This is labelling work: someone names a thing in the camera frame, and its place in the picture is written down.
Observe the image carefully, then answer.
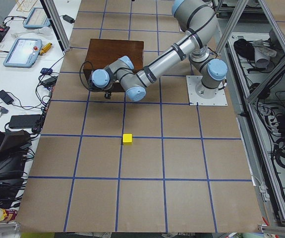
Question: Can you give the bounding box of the aluminium frame post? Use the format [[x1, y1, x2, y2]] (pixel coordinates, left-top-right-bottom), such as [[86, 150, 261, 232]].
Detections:
[[40, 0, 70, 52]]

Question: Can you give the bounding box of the keys bunch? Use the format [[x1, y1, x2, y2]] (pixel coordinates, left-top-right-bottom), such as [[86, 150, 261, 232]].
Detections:
[[0, 106, 9, 117]]

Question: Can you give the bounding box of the yellow metal tool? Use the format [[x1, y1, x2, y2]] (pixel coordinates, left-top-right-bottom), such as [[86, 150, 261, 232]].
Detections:
[[39, 42, 53, 56]]

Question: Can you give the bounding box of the black power brick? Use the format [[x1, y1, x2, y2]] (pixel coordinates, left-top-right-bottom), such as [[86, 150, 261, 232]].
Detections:
[[8, 114, 41, 129]]

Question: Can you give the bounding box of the yellow lidded jar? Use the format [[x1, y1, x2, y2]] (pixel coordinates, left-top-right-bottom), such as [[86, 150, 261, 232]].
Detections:
[[0, 208, 18, 223]]

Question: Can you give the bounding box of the far blue teach pendant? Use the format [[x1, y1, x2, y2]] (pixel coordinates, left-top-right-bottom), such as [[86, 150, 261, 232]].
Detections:
[[23, 7, 50, 29]]

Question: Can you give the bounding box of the black smartphone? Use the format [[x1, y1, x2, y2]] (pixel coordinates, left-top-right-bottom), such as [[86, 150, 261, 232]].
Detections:
[[0, 90, 14, 105]]

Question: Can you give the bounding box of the dark wooden drawer box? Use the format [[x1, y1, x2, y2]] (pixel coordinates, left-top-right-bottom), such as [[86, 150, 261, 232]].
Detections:
[[80, 39, 144, 93]]

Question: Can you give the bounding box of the yellow wooden block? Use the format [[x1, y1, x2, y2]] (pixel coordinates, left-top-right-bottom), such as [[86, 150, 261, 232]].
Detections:
[[122, 133, 133, 145]]

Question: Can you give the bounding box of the blue teach pendant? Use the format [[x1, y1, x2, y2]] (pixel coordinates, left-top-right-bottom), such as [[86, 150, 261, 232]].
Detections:
[[23, 7, 50, 29], [3, 38, 42, 68]]

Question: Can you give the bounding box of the near blue teach pendant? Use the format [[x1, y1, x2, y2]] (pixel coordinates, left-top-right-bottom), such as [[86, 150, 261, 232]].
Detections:
[[3, 38, 42, 68]]

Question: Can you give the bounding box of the small black adapter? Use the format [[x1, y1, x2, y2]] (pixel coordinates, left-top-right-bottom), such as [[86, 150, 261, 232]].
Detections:
[[62, 14, 75, 24]]

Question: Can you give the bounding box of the blue usb hub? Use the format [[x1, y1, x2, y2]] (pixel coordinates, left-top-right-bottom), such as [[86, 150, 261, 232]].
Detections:
[[40, 68, 53, 75]]

